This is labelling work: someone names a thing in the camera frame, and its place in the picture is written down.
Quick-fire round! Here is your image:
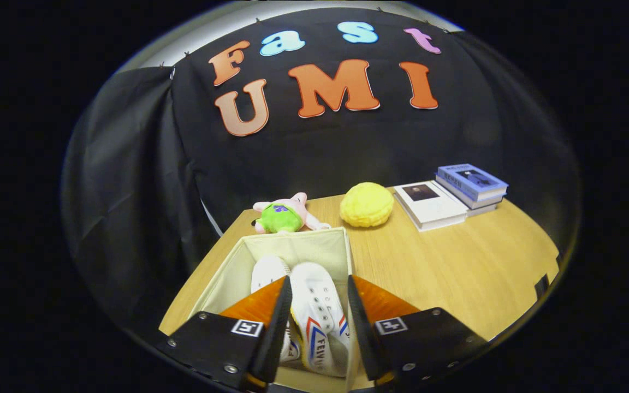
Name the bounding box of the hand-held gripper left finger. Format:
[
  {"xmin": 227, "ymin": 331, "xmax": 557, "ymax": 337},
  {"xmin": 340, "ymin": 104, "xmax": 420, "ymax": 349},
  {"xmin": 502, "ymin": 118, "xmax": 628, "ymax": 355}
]
[{"xmin": 155, "ymin": 275, "xmax": 293, "ymax": 391}]

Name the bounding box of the black backdrop cloth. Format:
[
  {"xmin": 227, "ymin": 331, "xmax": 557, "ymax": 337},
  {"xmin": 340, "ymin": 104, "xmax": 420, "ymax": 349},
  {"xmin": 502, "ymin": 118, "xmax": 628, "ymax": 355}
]
[{"xmin": 59, "ymin": 7, "xmax": 583, "ymax": 334}]

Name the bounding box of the yellow round plush ball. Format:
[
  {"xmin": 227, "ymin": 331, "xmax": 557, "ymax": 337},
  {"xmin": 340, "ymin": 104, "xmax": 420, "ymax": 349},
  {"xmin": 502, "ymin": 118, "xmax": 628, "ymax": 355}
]
[{"xmin": 339, "ymin": 182, "xmax": 395, "ymax": 228}]

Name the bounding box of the cream fabric storage box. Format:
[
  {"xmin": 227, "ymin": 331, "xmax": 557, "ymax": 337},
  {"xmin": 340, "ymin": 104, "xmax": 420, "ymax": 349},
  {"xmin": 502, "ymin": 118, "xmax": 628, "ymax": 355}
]
[{"xmin": 186, "ymin": 227, "xmax": 361, "ymax": 392}]

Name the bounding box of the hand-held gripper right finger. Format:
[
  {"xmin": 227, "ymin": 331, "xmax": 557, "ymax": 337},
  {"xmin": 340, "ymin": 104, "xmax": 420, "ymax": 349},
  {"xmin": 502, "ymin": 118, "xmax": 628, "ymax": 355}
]
[{"xmin": 346, "ymin": 274, "xmax": 491, "ymax": 389}]

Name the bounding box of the pink and green plush toy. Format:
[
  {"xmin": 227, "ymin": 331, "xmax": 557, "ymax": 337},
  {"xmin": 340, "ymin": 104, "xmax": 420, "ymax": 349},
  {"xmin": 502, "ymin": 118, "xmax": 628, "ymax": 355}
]
[{"xmin": 252, "ymin": 192, "xmax": 333, "ymax": 234}]

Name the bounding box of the white shoe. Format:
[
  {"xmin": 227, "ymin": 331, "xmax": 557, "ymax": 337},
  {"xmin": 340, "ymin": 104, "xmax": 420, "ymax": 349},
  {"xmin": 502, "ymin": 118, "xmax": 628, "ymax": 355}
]
[
  {"xmin": 288, "ymin": 262, "xmax": 351, "ymax": 378},
  {"xmin": 250, "ymin": 255, "xmax": 301, "ymax": 364}
]

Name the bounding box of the white book with portrait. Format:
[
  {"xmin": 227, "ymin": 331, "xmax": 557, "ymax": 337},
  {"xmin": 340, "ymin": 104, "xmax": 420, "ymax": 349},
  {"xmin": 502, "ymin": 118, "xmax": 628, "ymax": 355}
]
[{"xmin": 393, "ymin": 180, "xmax": 468, "ymax": 232}]

